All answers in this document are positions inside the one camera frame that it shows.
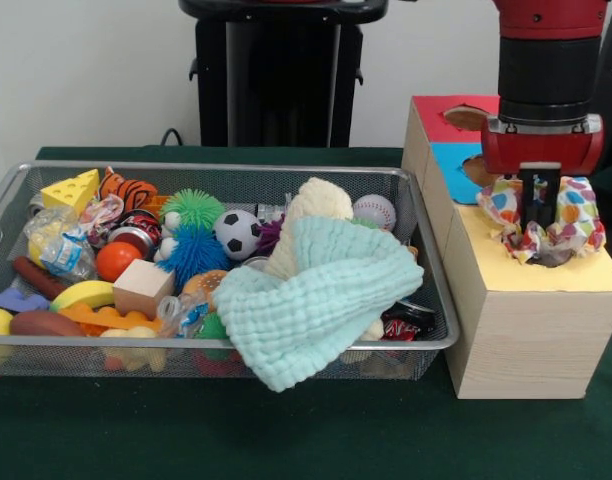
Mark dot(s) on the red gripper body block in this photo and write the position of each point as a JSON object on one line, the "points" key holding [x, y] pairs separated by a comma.
{"points": [[541, 147]]}

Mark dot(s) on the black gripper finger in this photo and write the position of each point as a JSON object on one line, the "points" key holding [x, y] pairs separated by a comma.
{"points": [[528, 200], [552, 200]]}

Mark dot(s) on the colourful spotted cloth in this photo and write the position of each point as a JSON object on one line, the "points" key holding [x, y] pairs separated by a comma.
{"points": [[576, 215]]}

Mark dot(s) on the cream knitted cloth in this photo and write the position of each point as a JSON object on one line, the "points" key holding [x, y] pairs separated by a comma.
{"points": [[321, 200]]}

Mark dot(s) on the light blue knitted cloth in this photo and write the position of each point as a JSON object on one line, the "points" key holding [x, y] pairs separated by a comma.
{"points": [[311, 300]]}

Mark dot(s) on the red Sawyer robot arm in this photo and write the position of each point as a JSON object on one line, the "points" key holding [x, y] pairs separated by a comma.
{"points": [[548, 75]]}

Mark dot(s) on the wooden box with three holes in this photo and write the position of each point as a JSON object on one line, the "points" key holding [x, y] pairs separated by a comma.
{"points": [[526, 345]]}

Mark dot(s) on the shallow mesh bin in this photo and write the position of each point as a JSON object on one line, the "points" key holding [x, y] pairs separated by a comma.
{"points": [[236, 182]]}

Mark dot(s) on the white toy baseball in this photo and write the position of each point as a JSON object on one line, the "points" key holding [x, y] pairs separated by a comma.
{"points": [[375, 212]]}

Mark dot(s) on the black and white soccer ball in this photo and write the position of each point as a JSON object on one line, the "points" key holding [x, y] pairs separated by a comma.
{"points": [[238, 232]]}

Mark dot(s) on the green spiky ball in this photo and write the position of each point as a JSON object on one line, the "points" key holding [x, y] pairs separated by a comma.
{"points": [[193, 207]]}

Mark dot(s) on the blue spiky toy with eyes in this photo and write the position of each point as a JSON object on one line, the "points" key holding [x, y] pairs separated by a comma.
{"points": [[191, 255]]}

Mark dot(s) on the orange tiger plush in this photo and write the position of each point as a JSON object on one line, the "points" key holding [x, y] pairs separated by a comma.
{"points": [[128, 192]]}

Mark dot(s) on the orange-red ball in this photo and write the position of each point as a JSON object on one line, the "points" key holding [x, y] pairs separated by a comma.
{"points": [[116, 260]]}

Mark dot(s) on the yellow toy banana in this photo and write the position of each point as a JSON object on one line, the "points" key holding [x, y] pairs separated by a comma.
{"points": [[83, 295]]}

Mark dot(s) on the yellow cheese wedge toy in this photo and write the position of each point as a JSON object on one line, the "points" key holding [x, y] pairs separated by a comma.
{"points": [[71, 189]]}

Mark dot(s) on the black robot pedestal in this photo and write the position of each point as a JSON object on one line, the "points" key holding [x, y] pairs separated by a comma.
{"points": [[276, 85]]}

